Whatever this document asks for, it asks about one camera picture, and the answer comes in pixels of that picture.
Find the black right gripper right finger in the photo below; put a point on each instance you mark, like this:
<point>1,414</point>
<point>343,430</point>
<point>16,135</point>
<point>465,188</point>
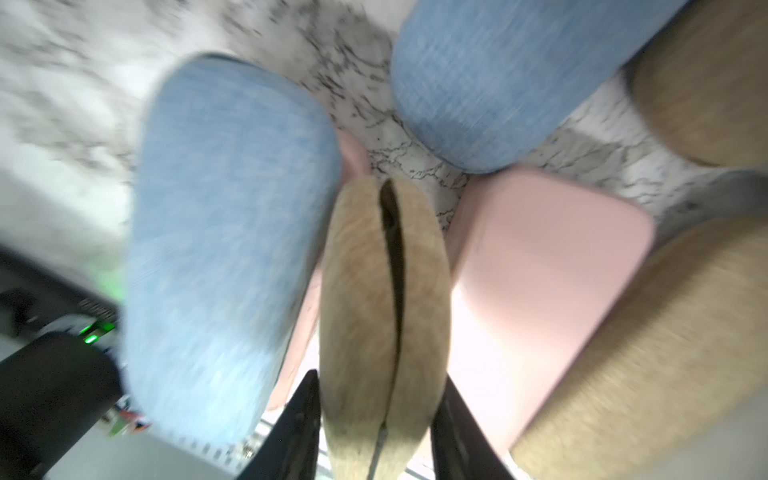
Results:
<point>460,451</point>

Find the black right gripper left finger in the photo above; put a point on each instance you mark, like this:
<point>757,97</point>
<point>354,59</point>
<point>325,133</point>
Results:
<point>290,451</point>

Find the tan glasses case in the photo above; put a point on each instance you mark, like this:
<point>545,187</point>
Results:
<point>701,83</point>
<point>385,327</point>
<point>683,347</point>

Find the light blue case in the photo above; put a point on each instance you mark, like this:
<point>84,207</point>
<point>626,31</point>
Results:
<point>482,83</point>
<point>237,175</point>

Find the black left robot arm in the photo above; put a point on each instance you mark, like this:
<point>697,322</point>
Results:
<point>60,380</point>

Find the pink glasses case right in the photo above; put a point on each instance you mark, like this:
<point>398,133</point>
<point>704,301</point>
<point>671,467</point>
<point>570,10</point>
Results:
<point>537,263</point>

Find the pink glasses case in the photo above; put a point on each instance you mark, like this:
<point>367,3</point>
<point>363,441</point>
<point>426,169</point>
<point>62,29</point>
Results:
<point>355,163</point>
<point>537,263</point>

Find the pink glasses case left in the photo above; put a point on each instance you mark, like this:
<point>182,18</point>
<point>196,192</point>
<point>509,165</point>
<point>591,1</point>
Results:
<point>355,163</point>

